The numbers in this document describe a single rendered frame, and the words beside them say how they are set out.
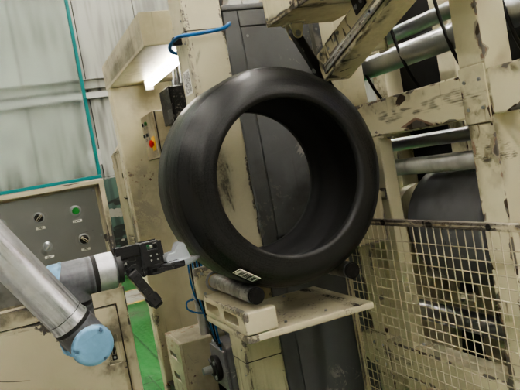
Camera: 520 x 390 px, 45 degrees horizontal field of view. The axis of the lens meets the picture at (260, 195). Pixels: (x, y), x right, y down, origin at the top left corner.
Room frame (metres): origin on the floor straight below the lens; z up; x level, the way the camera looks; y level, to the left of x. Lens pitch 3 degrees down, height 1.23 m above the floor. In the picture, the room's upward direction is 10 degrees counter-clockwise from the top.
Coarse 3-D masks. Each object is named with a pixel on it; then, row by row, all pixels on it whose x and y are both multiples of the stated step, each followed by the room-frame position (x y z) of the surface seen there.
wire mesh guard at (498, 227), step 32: (384, 224) 1.83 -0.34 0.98; (416, 224) 1.68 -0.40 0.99; (448, 224) 1.56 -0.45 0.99; (480, 224) 1.45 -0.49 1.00; (512, 224) 1.36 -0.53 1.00; (352, 256) 2.05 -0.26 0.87; (416, 256) 1.72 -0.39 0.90; (512, 256) 1.38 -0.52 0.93; (352, 288) 2.10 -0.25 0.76; (416, 288) 1.74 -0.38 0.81; (448, 320) 1.63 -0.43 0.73; (512, 352) 1.43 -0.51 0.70; (384, 384) 1.99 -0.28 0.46
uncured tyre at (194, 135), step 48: (240, 96) 1.56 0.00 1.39; (288, 96) 1.60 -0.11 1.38; (336, 96) 1.66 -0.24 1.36; (192, 144) 1.53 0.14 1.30; (336, 144) 1.90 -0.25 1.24; (192, 192) 1.51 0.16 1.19; (336, 192) 1.92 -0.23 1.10; (192, 240) 1.56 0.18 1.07; (240, 240) 1.53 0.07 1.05; (288, 240) 1.88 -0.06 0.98; (336, 240) 1.62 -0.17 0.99
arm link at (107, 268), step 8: (96, 256) 1.51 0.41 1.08; (104, 256) 1.51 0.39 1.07; (112, 256) 1.51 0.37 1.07; (104, 264) 1.49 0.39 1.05; (112, 264) 1.50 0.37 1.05; (104, 272) 1.49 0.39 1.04; (112, 272) 1.49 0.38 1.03; (104, 280) 1.49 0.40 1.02; (112, 280) 1.50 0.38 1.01; (104, 288) 1.50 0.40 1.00; (112, 288) 1.52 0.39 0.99
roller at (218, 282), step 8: (208, 280) 1.88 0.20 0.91; (216, 280) 1.82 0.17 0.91; (224, 280) 1.76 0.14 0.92; (232, 280) 1.72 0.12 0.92; (216, 288) 1.82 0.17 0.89; (224, 288) 1.74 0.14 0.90; (232, 288) 1.68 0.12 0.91; (240, 288) 1.63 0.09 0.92; (248, 288) 1.58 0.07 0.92; (256, 288) 1.57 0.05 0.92; (240, 296) 1.62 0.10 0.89; (248, 296) 1.56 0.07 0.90; (256, 296) 1.57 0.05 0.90; (264, 296) 1.58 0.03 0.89; (256, 304) 1.57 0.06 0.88
